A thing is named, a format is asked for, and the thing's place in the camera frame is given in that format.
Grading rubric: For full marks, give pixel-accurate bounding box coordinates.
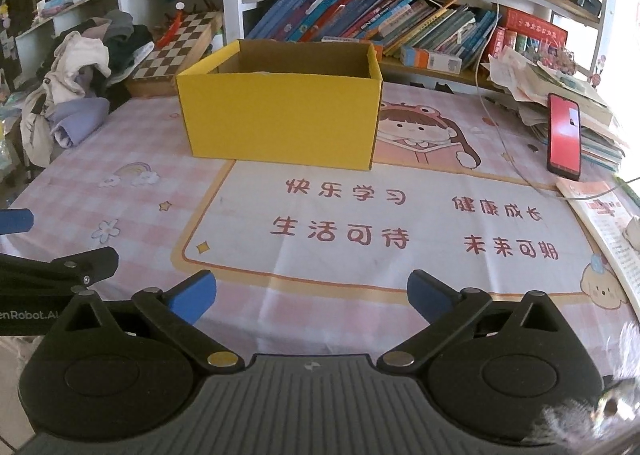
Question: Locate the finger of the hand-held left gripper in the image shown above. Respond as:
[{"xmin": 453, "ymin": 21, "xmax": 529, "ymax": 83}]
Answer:
[
  {"xmin": 0, "ymin": 246, "xmax": 120, "ymax": 293},
  {"xmin": 0, "ymin": 208, "xmax": 35, "ymax": 236}
]

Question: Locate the white cable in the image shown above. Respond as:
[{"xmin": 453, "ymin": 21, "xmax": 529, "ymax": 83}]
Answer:
[{"xmin": 472, "ymin": 0, "xmax": 640, "ymax": 201}]

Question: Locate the phone with red screen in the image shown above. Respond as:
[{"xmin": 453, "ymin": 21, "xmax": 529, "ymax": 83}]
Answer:
[{"xmin": 546, "ymin": 92, "xmax": 583, "ymax": 181}]

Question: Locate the open printed booklet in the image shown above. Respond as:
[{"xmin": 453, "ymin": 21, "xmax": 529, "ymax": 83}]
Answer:
[{"xmin": 556, "ymin": 179, "xmax": 640, "ymax": 307}]

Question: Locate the pile of clothes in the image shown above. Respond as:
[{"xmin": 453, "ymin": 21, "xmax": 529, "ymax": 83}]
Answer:
[{"xmin": 19, "ymin": 9, "xmax": 156, "ymax": 169}]

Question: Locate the pink printed desk mat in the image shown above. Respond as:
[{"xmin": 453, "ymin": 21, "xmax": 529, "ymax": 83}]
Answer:
[{"xmin": 0, "ymin": 79, "xmax": 640, "ymax": 388}]

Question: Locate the grey fur keychain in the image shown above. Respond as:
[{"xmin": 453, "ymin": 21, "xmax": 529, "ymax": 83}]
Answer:
[{"xmin": 539, "ymin": 374, "xmax": 640, "ymax": 448}]

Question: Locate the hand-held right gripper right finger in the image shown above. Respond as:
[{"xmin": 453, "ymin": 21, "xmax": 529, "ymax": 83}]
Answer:
[{"xmin": 376, "ymin": 269, "xmax": 562, "ymax": 369}]

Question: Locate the wooden chessboard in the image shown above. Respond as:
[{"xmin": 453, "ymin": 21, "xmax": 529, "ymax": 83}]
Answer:
[{"xmin": 125, "ymin": 10, "xmax": 224, "ymax": 98}]

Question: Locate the stack of papers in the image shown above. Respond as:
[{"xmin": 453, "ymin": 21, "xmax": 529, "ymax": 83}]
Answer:
[{"xmin": 481, "ymin": 46, "xmax": 628, "ymax": 172}]

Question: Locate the row of colourful books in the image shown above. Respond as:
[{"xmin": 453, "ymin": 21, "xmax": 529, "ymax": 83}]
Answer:
[{"xmin": 246, "ymin": 0, "xmax": 502, "ymax": 62}]

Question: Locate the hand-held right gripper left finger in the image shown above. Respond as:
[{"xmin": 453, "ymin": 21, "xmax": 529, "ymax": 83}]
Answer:
[{"xmin": 60, "ymin": 269, "xmax": 247, "ymax": 370}]

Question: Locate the red box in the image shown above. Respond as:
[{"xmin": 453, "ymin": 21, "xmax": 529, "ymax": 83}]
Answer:
[{"xmin": 486, "ymin": 6, "xmax": 569, "ymax": 62}]

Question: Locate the yellow cardboard box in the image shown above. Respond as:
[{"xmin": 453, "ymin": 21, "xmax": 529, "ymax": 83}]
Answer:
[{"xmin": 175, "ymin": 38, "xmax": 384, "ymax": 172}]

